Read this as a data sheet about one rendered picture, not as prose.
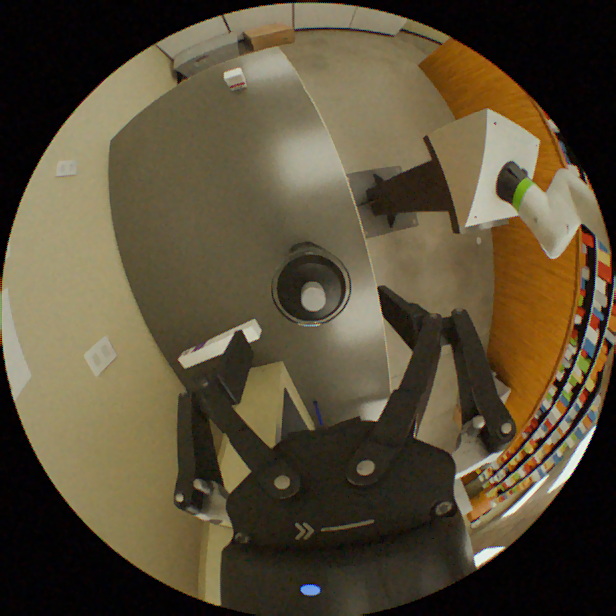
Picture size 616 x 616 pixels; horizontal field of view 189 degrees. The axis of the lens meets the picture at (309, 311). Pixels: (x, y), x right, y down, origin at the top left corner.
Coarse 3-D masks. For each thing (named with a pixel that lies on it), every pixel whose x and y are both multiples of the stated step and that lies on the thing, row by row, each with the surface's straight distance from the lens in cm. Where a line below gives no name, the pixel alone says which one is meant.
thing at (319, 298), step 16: (304, 256) 27; (320, 256) 27; (288, 272) 27; (304, 272) 26; (320, 272) 26; (336, 272) 27; (288, 288) 27; (304, 288) 25; (320, 288) 25; (336, 288) 27; (288, 304) 28; (304, 304) 24; (320, 304) 24; (336, 304) 28; (304, 320) 30
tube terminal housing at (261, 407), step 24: (264, 384) 56; (288, 384) 61; (240, 408) 53; (264, 408) 49; (264, 432) 44; (240, 480) 41; (216, 528) 41; (216, 552) 41; (216, 576) 42; (216, 600) 44
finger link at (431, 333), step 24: (432, 336) 12; (432, 360) 10; (408, 384) 9; (432, 384) 12; (384, 408) 8; (408, 408) 8; (384, 432) 7; (408, 432) 8; (360, 456) 7; (384, 456) 7; (360, 480) 6; (384, 480) 7
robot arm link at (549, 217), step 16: (528, 192) 61; (544, 192) 66; (528, 208) 60; (544, 208) 60; (560, 208) 60; (528, 224) 63; (544, 224) 59; (560, 224) 59; (576, 224) 64; (544, 240) 60; (560, 240) 58
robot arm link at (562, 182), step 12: (552, 180) 69; (564, 180) 65; (576, 180) 65; (564, 192) 63; (576, 192) 62; (588, 192) 62; (576, 204) 62; (588, 204) 60; (576, 216) 63; (588, 216) 60; (600, 216) 57; (588, 228) 64; (600, 228) 57; (600, 240) 60
